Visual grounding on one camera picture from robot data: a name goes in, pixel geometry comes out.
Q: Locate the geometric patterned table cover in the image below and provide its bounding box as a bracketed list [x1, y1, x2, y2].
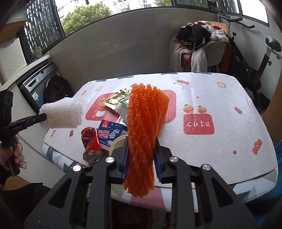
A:
[42, 143, 278, 212]

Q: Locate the crushed red soda can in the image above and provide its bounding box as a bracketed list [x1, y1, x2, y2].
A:
[81, 127, 104, 164]

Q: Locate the black exercise bike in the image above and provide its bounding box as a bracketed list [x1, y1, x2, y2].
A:
[208, 1, 281, 113]

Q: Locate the white perforated cabinet panel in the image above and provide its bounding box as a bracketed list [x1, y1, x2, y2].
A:
[1, 38, 27, 82]

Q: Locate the grey front-load washing machine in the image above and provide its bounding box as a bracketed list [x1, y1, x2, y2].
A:
[17, 61, 74, 113]

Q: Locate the orange foam net sleeve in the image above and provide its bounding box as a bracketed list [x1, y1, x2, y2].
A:
[124, 83, 169, 197]

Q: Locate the person's left hand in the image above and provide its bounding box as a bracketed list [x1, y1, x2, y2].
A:
[0, 134, 27, 170]

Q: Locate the blue milk carton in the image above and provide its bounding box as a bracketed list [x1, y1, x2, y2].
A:
[97, 120, 128, 151]

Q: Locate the chair with clothes pile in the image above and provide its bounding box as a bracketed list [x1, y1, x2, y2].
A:
[169, 20, 231, 73]

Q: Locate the clear bag with white filling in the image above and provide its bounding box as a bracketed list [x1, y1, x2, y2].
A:
[114, 102, 129, 125]

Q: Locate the yellow snack wrapper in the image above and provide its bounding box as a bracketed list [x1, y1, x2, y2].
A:
[102, 88, 131, 110]

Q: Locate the white cartoon printed blanket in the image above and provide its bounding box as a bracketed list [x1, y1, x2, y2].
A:
[44, 73, 277, 184]

